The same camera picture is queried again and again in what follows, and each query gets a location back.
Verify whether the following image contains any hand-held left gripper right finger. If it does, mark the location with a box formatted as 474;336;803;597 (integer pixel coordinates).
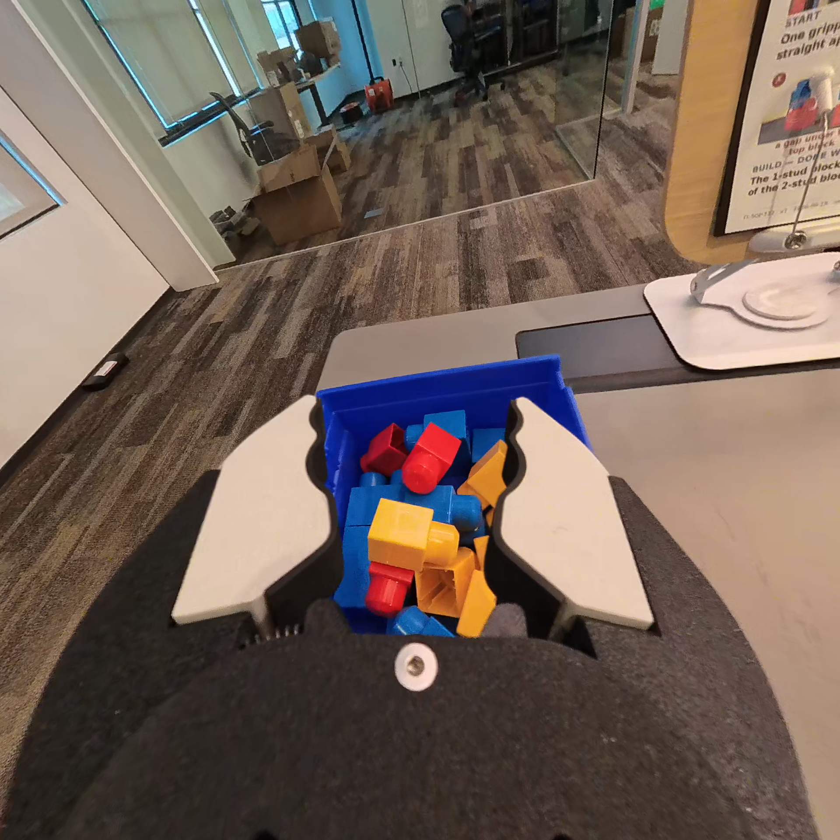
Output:
489;395;656;643

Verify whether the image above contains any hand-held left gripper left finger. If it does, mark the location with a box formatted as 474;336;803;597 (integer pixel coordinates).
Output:
171;394;345;636

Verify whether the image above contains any pile of colourful toy blocks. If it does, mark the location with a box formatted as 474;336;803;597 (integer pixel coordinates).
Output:
325;410;519;639

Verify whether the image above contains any blue plastic bin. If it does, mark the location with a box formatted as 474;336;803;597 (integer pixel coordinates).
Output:
316;354;595;637

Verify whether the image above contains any black desk mat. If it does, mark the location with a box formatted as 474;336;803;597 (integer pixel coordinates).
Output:
515;315;690;382

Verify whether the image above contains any small black flat device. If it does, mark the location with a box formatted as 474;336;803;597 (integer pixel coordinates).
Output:
82;352;130;392

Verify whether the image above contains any white stand base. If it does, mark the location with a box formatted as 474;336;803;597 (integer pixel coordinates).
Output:
643;252;840;371

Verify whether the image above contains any pile of cardboard boxes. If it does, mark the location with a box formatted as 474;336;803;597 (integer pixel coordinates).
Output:
210;20;355;249

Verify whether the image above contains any large window with blinds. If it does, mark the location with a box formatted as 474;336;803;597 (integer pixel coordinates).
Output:
0;128;67;240

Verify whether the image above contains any wooden display board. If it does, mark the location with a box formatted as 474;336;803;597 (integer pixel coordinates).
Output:
663;0;788;265

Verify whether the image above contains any instruction poster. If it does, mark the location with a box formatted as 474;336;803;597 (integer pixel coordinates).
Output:
712;0;840;237

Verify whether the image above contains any office room window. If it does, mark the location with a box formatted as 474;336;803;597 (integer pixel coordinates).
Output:
82;0;263;147

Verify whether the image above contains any metal poster bracket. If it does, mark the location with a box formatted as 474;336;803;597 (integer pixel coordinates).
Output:
689;258;762;306

